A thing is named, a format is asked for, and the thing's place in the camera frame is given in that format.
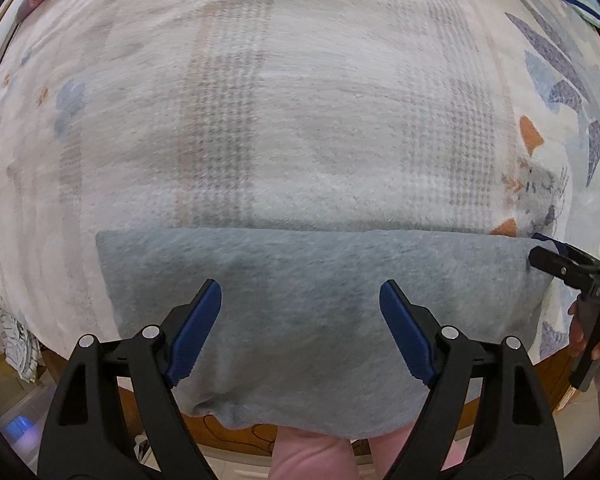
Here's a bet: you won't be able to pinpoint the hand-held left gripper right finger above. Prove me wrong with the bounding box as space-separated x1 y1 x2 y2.
379 280 565 480

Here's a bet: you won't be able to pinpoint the black cable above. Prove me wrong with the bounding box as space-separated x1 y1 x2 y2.
202 412 281 456

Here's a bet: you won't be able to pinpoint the person's pink trousers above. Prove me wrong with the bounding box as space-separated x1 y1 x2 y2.
271 425 466 480

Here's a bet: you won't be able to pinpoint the floral print bed blanket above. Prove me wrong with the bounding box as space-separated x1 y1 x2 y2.
0 0 600 361

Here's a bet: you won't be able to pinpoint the clear plastic storage box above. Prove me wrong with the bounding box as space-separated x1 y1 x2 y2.
0 385 151 480

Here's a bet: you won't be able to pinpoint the white printed cloth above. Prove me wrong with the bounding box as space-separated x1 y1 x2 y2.
0 290 43 386

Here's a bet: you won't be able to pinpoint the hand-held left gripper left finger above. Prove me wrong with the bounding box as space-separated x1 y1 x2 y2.
37 279 223 480

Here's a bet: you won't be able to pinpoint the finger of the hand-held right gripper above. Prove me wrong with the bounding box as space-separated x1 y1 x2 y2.
532 232 588 261
528 245 600 291

